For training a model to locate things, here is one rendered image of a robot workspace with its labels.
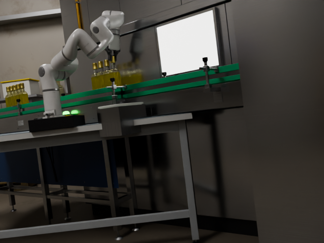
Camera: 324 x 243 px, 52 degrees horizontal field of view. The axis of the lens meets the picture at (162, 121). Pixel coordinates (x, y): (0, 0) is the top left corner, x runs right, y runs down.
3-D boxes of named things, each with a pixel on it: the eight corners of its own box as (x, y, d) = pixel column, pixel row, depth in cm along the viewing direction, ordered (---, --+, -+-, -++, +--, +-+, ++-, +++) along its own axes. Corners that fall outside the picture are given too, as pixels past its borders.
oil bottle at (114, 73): (123, 100, 223) (119, 68, 222) (117, 100, 218) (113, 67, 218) (117, 101, 226) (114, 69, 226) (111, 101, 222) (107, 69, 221)
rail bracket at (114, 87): (128, 97, 210) (126, 77, 210) (109, 98, 197) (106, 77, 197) (125, 98, 212) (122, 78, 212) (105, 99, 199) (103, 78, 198)
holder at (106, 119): (152, 116, 198) (151, 103, 198) (120, 121, 176) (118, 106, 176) (131, 119, 208) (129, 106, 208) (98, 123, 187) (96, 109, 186)
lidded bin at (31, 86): (41, 96, 495) (39, 80, 495) (32, 94, 460) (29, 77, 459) (13, 99, 496) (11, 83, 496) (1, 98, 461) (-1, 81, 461)
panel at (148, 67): (223, 67, 191) (217, 7, 190) (221, 67, 188) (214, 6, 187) (112, 89, 245) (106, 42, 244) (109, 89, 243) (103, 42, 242)
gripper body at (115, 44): (115, 33, 225) (114, 50, 227) (103, 31, 217) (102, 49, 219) (123, 33, 220) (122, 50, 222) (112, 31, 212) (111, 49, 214)
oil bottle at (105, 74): (117, 101, 226) (113, 69, 226) (111, 101, 222) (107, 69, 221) (111, 101, 230) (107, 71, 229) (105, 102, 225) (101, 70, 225)
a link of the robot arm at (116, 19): (96, 31, 198) (106, 21, 215) (117, 32, 196) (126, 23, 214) (95, 16, 193) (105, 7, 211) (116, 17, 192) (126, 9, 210)
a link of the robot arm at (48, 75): (37, 92, 193) (34, 64, 193) (56, 92, 204) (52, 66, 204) (48, 90, 188) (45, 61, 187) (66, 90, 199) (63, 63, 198)
